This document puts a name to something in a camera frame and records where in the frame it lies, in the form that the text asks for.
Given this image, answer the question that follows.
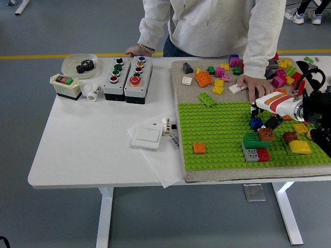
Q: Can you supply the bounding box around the yellow curved brick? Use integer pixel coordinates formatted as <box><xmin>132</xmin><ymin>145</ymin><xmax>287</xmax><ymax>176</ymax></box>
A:
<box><xmin>288</xmin><ymin>139</ymin><xmax>312</xmax><ymax>155</ymax></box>

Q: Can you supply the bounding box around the grey four-button control box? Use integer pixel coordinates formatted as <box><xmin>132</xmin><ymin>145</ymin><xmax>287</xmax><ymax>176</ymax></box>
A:
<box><xmin>102</xmin><ymin>57</ymin><xmax>131</xmax><ymax>102</ymax></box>

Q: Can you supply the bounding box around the person's right hand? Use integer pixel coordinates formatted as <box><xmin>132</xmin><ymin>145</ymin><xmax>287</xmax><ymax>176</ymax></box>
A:
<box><xmin>125</xmin><ymin>44</ymin><xmax>153</xmax><ymax>57</ymax></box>

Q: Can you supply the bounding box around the brown square toy brick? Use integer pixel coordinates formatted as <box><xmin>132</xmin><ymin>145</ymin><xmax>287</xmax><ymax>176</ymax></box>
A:
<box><xmin>282</xmin><ymin>131</ymin><xmax>298</xmax><ymax>144</ymax></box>
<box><xmin>258</xmin><ymin>127</ymin><xmax>275</xmax><ymax>142</ymax></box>

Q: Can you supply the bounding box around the white pipe tee fitting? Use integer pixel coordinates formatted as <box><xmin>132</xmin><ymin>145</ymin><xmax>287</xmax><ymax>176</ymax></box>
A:
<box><xmin>82</xmin><ymin>83</ymin><xmax>102</xmax><ymax>102</ymax></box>

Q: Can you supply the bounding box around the person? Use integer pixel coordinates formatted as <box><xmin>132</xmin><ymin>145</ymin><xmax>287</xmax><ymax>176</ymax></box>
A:
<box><xmin>283</xmin><ymin>0</ymin><xmax>324</xmax><ymax>25</ymax></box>
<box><xmin>125</xmin><ymin>0</ymin><xmax>288</xmax><ymax>104</ymax></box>

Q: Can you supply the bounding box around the printed label strip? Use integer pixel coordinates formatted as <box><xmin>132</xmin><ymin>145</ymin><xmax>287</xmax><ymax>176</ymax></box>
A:
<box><xmin>168</xmin><ymin>131</ymin><xmax>181</xmax><ymax>152</ymax></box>

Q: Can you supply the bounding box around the cream red-green switch box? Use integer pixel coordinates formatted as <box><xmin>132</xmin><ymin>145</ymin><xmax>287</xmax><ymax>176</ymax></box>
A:
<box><xmin>49</xmin><ymin>73</ymin><xmax>83</xmax><ymax>101</ymax></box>

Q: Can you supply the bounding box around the white table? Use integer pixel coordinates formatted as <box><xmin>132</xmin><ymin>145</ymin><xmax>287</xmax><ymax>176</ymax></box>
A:
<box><xmin>27</xmin><ymin>55</ymin><xmax>331</xmax><ymax>248</ymax></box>

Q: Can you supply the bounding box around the white table leg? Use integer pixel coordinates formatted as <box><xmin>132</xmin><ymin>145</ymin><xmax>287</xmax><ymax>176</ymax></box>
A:
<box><xmin>95</xmin><ymin>187</ymin><xmax>115</xmax><ymax>248</ymax></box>
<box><xmin>271</xmin><ymin>181</ymin><xmax>304</xmax><ymax>246</ymax></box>

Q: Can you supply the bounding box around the magenta toy brick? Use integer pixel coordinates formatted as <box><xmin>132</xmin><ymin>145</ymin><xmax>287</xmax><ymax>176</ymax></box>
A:
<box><xmin>270</xmin><ymin>75</ymin><xmax>288</xmax><ymax>89</ymax></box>

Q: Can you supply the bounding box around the white paper sheet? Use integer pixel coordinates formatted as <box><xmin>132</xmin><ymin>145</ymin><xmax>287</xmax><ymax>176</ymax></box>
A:
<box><xmin>126</xmin><ymin>113</ymin><xmax>185</xmax><ymax>189</ymax></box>

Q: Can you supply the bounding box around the person's left hand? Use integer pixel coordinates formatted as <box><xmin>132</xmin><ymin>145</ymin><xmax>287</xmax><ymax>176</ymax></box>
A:
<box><xmin>236</xmin><ymin>74</ymin><xmax>274</xmax><ymax>104</ymax></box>

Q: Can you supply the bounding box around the white plastic bowl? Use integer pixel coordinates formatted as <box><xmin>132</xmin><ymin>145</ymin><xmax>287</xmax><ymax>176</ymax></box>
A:
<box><xmin>61</xmin><ymin>53</ymin><xmax>99</xmax><ymax>80</ymax></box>

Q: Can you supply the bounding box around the white furniture foot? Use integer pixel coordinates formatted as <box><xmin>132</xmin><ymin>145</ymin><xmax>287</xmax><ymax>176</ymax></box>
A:
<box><xmin>7</xmin><ymin>0</ymin><xmax>31</xmax><ymax>16</ymax></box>

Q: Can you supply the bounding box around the grey toy brick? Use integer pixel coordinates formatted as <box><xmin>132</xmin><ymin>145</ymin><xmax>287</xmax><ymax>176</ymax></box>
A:
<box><xmin>241</xmin><ymin>141</ymin><xmax>259</xmax><ymax>163</ymax></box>

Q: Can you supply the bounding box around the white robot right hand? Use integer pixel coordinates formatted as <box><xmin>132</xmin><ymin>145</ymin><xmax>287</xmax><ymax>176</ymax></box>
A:
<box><xmin>249</xmin><ymin>90</ymin><xmax>298</xmax><ymax>130</ymax></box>

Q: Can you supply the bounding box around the green flat studded plate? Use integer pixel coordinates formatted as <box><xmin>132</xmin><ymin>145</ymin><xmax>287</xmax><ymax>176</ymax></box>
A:
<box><xmin>197</xmin><ymin>92</ymin><xmax>217</xmax><ymax>108</ymax></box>

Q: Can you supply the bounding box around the orange square toy brick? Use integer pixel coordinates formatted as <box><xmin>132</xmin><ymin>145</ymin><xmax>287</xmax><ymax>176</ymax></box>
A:
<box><xmin>192</xmin><ymin>142</ymin><xmax>207</xmax><ymax>155</ymax></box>

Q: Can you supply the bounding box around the green long toy brick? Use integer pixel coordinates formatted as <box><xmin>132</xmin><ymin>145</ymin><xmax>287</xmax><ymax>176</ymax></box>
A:
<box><xmin>242</xmin><ymin>131</ymin><xmax>272</xmax><ymax>150</ymax></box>

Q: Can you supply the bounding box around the white wall switch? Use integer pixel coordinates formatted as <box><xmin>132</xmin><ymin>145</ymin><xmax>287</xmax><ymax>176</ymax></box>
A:
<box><xmin>131</xmin><ymin>123</ymin><xmax>162</xmax><ymax>150</ymax></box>

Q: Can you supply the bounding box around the white double tile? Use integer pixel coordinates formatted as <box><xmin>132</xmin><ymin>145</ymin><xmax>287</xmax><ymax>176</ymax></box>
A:
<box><xmin>228</xmin><ymin>83</ymin><xmax>248</xmax><ymax>95</ymax></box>

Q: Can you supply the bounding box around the lime green studded baseplate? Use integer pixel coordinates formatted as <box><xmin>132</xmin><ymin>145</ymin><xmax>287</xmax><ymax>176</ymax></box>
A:
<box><xmin>177</xmin><ymin>99</ymin><xmax>331</xmax><ymax>172</ymax></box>

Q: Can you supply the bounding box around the grey emergency-stop control box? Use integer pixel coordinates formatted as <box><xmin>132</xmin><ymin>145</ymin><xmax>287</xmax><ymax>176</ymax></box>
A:
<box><xmin>124</xmin><ymin>55</ymin><xmax>153</xmax><ymax>105</ymax></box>

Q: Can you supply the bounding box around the silver floor plate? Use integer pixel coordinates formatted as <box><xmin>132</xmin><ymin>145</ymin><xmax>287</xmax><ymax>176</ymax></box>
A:
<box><xmin>242</xmin><ymin>182</ymin><xmax>267</xmax><ymax>203</ymax></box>

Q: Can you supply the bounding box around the orange wide toy brick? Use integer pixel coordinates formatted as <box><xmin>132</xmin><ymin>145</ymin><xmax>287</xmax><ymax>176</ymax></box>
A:
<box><xmin>193</xmin><ymin>71</ymin><xmax>213</xmax><ymax>88</ymax></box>

